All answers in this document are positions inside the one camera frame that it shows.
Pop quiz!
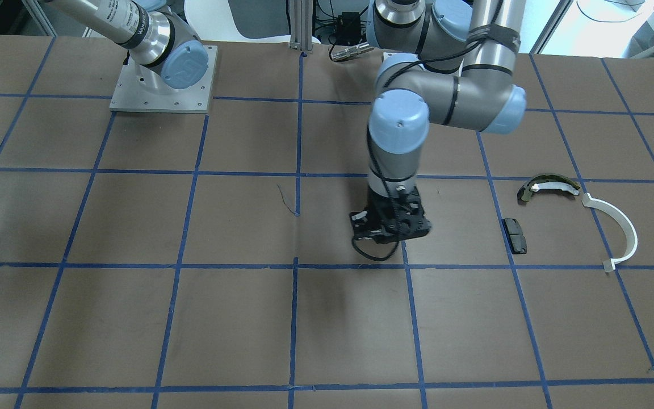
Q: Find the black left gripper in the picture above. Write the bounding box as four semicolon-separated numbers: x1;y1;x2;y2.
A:
350;188;433;244

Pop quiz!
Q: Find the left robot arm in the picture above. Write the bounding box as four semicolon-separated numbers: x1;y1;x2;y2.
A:
350;1;527;244

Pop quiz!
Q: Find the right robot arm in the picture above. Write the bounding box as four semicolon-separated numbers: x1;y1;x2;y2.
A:
47;1;209;90

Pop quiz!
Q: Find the curved brake shoe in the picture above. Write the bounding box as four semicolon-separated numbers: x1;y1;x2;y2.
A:
517;173;581;203

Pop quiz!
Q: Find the aluminium frame post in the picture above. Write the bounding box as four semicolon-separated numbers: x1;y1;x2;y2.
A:
286;1;314;55

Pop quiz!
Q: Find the white curved plastic bracket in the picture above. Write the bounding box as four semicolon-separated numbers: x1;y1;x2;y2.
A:
580;192;639;273

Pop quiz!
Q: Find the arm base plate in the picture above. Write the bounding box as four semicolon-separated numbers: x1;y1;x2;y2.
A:
109;44;219;114

